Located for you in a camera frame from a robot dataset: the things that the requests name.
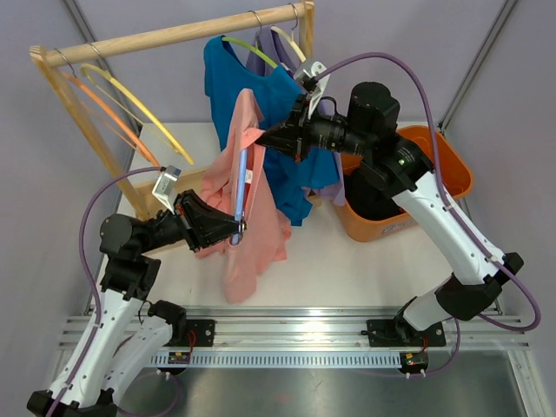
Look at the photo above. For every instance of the wooden tray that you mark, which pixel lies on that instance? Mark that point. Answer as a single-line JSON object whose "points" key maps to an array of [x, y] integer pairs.
{"points": [[186, 181]]}

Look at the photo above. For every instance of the black t shirt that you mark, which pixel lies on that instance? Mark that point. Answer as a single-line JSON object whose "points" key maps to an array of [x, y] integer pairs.
{"points": [[366, 201]]}

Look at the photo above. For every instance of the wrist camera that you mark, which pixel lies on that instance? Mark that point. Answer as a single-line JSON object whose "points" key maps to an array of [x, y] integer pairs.
{"points": [[164, 189], [305, 75]]}

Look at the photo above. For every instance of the cream clothes hanger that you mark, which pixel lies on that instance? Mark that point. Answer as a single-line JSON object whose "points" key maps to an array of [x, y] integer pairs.
{"points": [[290, 38]]}

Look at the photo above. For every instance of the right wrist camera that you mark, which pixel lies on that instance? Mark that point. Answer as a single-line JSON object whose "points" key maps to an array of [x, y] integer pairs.
{"points": [[305, 75]]}

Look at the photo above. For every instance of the green clothes hanger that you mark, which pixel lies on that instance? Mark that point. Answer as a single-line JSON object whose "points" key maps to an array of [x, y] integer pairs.
{"points": [[253, 49]]}

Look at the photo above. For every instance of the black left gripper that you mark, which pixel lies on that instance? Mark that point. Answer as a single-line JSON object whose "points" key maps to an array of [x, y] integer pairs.
{"points": [[210, 224]]}

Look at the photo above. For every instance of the orange clothes hanger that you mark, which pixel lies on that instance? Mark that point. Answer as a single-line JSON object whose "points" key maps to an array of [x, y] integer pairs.
{"points": [[129, 135]]}

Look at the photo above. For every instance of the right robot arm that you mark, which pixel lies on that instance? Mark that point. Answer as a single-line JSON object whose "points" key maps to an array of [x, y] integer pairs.
{"points": [[398, 169]]}

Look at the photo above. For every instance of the blue t shirt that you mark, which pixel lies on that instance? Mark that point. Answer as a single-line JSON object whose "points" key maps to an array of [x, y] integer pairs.
{"points": [[289, 181]]}

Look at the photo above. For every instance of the light blue clothes hanger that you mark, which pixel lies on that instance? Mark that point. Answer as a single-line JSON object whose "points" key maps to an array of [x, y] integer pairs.
{"points": [[240, 194]]}

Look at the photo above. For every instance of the wooden clothes rack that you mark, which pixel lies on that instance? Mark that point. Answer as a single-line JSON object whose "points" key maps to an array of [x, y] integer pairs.
{"points": [[49, 61]]}

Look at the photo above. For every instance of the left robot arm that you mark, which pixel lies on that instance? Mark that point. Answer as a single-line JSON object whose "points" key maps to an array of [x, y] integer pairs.
{"points": [[103, 365]]}

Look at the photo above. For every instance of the orange plastic basket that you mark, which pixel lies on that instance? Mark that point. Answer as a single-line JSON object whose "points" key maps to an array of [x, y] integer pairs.
{"points": [[456, 176]]}

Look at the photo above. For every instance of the aluminium mounting rail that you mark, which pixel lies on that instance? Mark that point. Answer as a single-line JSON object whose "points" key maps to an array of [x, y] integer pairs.
{"points": [[319, 338]]}

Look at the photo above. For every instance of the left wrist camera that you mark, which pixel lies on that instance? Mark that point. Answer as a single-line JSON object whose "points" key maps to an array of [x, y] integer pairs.
{"points": [[164, 189]]}

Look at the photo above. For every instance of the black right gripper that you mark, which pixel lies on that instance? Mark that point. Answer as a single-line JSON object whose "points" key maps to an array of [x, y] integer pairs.
{"points": [[292, 137]]}

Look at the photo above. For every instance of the lavender t shirt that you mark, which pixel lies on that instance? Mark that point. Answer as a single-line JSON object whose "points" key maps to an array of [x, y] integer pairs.
{"points": [[277, 49]]}

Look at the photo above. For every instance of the pink t shirt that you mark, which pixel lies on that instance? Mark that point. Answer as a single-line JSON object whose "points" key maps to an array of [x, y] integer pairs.
{"points": [[264, 240]]}

